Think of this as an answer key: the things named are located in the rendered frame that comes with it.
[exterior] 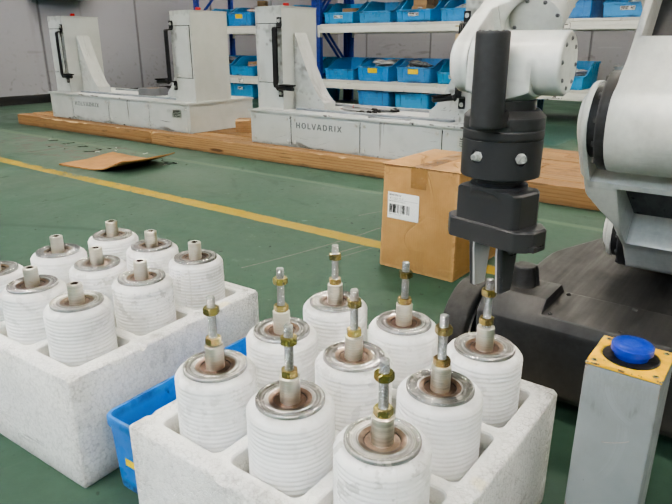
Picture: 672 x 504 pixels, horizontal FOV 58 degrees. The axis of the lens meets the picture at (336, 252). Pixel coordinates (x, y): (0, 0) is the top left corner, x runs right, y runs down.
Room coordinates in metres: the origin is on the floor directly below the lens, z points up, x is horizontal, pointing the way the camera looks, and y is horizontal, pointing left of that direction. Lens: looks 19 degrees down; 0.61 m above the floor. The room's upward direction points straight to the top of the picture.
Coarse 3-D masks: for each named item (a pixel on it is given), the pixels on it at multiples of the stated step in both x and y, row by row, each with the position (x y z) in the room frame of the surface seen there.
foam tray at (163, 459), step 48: (528, 384) 0.71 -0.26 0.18; (144, 432) 0.60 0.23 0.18; (336, 432) 0.60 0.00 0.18; (528, 432) 0.61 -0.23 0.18; (144, 480) 0.61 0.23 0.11; (192, 480) 0.55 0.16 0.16; (240, 480) 0.52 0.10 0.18; (432, 480) 0.52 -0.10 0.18; (480, 480) 0.52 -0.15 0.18; (528, 480) 0.63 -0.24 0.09
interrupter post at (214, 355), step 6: (222, 342) 0.64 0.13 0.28; (204, 348) 0.63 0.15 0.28; (210, 348) 0.62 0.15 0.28; (216, 348) 0.62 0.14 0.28; (222, 348) 0.63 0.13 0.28; (210, 354) 0.62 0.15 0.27; (216, 354) 0.62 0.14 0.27; (222, 354) 0.63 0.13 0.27; (210, 360) 0.62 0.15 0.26; (216, 360) 0.62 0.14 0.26; (222, 360) 0.63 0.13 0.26; (210, 366) 0.62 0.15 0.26; (216, 366) 0.62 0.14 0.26; (222, 366) 0.63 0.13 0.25
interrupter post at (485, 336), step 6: (480, 324) 0.69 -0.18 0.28; (480, 330) 0.67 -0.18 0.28; (486, 330) 0.67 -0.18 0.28; (492, 330) 0.67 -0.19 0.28; (480, 336) 0.67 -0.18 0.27; (486, 336) 0.67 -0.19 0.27; (492, 336) 0.67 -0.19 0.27; (480, 342) 0.67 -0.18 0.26; (486, 342) 0.67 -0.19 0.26; (492, 342) 0.67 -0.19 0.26; (480, 348) 0.67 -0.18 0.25; (486, 348) 0.67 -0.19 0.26; (492, 348) 0.67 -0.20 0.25
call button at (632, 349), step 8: (624, 336) 0.56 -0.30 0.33; (632, 336) 0.56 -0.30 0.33; (616, 344) 0.54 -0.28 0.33; (624, 344) 0.54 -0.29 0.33; (632, 344) 0.54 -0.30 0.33; (640, 344) 0.54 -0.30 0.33; (648, 344) 0.54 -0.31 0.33; (616, 352) 0.54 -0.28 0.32; (624, 352) 0.53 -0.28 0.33; (632, 352) 0.53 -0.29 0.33; (640, 352) 0.52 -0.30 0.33; (648, 352) 0.52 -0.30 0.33; (624, 360) 0.53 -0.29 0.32; (632, 360) 0.53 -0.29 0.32; (640, 360) 0.53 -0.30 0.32; (648, 360) 0.53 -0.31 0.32
